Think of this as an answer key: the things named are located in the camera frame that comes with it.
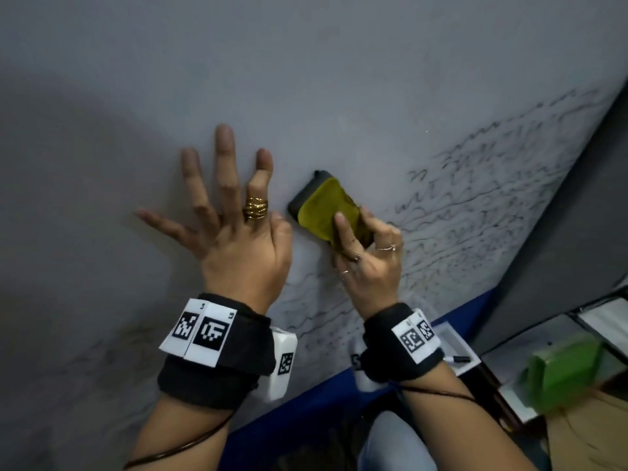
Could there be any person's right hand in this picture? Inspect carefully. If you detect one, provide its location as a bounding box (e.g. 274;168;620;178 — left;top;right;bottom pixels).
333;206;405;321

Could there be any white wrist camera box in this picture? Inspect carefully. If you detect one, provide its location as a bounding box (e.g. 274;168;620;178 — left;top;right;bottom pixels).
250;327;299;404
349;338;389;394

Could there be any white shallow tray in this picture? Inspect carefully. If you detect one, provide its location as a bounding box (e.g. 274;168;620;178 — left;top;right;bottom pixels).
431;321;483;378

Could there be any person's left hand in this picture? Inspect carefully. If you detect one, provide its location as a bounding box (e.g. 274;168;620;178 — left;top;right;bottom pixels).
136;124;294;315

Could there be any person's blue jeans leg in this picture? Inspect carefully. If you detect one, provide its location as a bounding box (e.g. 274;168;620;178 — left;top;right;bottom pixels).
358;410;438;471

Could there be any white framed tray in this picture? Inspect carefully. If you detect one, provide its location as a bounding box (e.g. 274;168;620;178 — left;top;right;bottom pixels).
568;288;628;362

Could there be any flat brown cardboard sheet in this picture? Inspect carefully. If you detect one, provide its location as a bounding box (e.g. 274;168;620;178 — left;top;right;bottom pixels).
544;387;628;471

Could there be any green box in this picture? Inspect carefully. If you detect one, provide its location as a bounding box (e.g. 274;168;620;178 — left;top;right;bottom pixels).
519;338;605;415

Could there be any gold stacked ring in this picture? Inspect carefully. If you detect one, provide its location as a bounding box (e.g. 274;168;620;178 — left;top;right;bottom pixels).
243;196;270;222

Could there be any large scribbled whiteboard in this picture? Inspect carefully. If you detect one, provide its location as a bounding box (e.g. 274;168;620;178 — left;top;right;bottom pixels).
0;0;628;471

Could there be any thin black cable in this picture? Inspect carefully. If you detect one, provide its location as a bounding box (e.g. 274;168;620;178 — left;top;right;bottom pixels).
122;409;237;470
392;382;478;404

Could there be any black wristband with marker tag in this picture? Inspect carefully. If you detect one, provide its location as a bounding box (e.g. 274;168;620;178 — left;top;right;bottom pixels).
156;292;279;411
362;302;446;385

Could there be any person's right forearm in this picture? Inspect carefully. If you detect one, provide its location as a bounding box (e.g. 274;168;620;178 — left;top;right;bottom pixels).
400;362;539;471

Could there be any yellow and black whiteboard eraser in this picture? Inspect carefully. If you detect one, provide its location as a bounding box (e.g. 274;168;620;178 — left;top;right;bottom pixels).
287;169;377;254

